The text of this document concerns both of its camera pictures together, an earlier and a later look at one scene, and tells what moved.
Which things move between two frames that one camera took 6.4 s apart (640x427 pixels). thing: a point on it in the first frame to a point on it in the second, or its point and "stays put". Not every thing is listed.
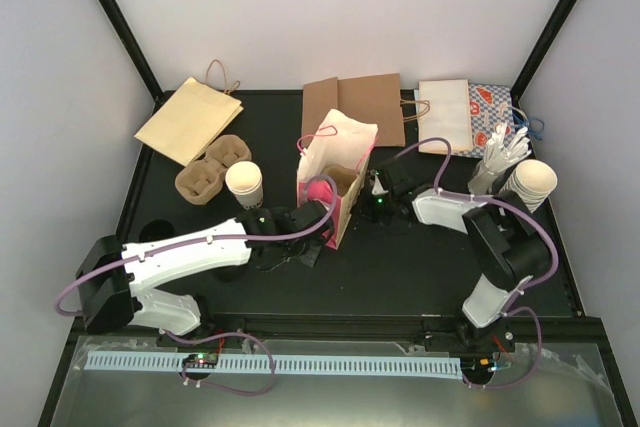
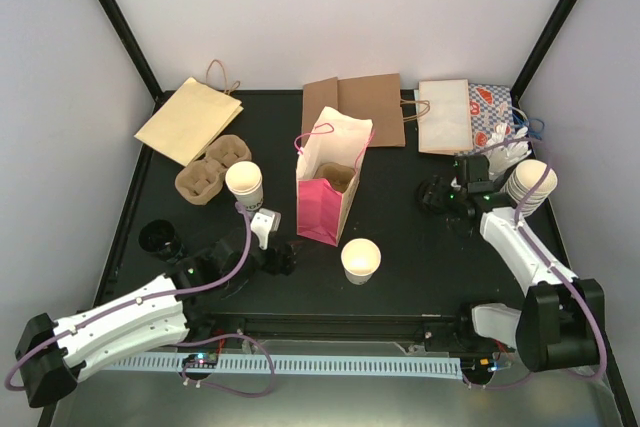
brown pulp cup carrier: (201, 180) stays put
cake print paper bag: (339, 148) stays put
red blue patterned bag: (490, 105) stays put
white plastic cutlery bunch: (501, 152) stays put
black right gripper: (364, 208) to (434, 194)
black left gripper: (311, 256) to (289, 259)
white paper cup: (304, 174) to (360, 259)
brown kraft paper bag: (375, 99) stays put
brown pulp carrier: (341, 175) stays put
